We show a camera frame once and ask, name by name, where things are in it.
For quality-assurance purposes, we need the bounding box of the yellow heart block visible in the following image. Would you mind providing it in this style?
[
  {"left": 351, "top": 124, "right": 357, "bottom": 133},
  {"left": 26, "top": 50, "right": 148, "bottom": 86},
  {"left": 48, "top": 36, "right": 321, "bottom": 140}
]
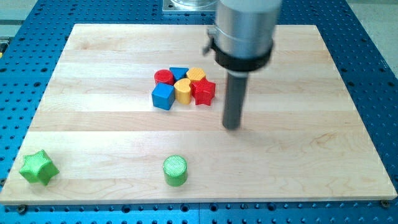
[{"left": 174, "top": 78, "right": 192, "bottom": 105}]

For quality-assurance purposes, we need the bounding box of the red star block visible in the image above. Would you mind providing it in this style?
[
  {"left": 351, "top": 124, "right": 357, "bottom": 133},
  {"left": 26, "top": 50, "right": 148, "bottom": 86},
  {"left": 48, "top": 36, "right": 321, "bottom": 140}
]
[{"left": 192, "top": 78, "right": 216, "bottom": 106}]

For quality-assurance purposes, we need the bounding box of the yellow hexagon block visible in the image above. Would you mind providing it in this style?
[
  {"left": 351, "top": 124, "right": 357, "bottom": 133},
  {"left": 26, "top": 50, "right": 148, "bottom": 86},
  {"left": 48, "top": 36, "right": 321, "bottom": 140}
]
[{"left": 186, "top": 67, "right": 206, "bottom": 82}]

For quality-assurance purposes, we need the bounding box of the blue cube block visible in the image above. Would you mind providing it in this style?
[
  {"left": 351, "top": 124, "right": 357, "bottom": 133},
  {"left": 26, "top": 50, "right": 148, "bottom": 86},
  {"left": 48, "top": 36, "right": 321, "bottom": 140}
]
[{"left": 152, "top": 83, "right": 175, "bottom": 110}]

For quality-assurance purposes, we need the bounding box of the blue triangle block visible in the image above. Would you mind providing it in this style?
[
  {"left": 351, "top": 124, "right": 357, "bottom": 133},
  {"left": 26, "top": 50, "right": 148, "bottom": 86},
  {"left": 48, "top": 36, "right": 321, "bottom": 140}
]
[{"left": 169, "top": 67, "right": 189, "bottom": 82}]

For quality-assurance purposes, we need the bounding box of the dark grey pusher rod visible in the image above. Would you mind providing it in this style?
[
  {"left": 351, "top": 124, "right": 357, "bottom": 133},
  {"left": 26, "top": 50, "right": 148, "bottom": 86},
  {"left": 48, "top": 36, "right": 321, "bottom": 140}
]
[{"left": 223, "top": 70, "right": 248, "bottom": 130}]

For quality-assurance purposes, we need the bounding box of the red cylinder block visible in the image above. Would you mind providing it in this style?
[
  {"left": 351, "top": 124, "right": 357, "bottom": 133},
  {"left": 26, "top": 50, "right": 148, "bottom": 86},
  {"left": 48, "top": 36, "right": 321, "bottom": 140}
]
[{"left": 154, "top": 69, "right": 175, "bottom": 85}]

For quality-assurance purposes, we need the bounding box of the green cylinder block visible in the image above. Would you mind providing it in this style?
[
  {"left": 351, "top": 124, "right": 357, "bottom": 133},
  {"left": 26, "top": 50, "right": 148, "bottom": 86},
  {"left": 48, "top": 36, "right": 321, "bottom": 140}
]
[{"left": 162, "top": 155, "right": 188, "bottom": 187}]

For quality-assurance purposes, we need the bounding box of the green star block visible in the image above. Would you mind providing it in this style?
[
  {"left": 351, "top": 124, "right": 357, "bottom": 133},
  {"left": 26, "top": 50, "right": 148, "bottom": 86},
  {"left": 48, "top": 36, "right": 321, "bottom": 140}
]
[{"left": 19, "top": 149, "right": 60, "bottom": 186}]

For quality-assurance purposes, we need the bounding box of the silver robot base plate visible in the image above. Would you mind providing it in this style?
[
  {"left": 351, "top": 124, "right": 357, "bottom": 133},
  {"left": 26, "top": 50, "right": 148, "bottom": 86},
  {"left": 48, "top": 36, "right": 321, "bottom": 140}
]
[{"left": 162, "top": 0, "right": 217, "bottom": 12}]

